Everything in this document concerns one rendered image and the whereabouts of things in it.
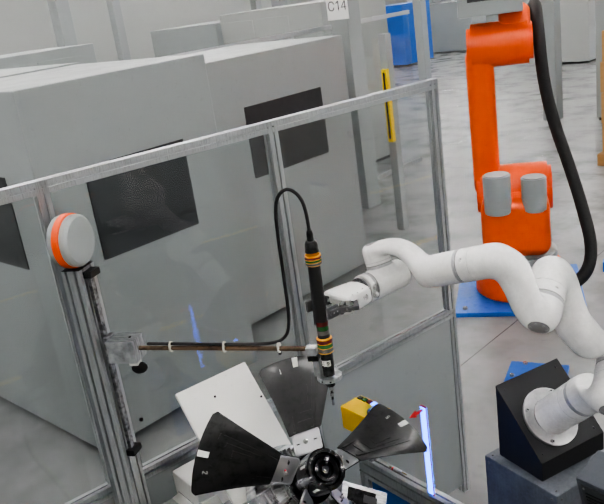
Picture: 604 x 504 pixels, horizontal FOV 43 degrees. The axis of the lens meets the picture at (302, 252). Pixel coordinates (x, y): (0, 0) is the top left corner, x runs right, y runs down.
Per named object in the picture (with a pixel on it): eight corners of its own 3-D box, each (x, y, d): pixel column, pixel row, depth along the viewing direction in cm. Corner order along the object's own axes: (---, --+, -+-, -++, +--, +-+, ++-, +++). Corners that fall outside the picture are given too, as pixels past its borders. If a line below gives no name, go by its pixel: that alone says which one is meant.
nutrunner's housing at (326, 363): (322, 389, 211) (299, 232, 196) (325, 382, 214) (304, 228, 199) (336, 389, 209) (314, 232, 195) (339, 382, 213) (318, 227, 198)
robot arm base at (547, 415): (547, 378, 251) (578, 356, 235) (587, 425, 246) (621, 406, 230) (511, 407, 242) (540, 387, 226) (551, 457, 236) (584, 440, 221)
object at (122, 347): (106, 365, 227) (100, 340, 224) (118, 354, 233) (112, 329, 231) (137, 366, 224) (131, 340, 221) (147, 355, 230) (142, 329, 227)
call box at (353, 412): (343, 431, 272) (339, 405, 269) (363, 419, 278) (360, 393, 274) (374, 447, 260) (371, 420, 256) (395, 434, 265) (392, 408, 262)
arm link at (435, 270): (442, 228, 196) (353, 248, 216) (460, 286, 197) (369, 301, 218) (459, 219, 202) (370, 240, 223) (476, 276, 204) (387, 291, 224)
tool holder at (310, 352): (307, 384, 209) (302, 352, 206) (314, 371, 216) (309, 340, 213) (339, 384, 207) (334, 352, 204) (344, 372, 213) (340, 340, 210)
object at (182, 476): (168, 501, 265) (162, 474, 262) (207, 479, 274) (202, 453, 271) (193, 522, 252) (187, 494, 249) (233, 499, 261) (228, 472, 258)
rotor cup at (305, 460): (336, 500, 219) (357, 490, 208) (291, 509, 212) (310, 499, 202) (324, 450, 225) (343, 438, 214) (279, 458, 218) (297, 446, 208)
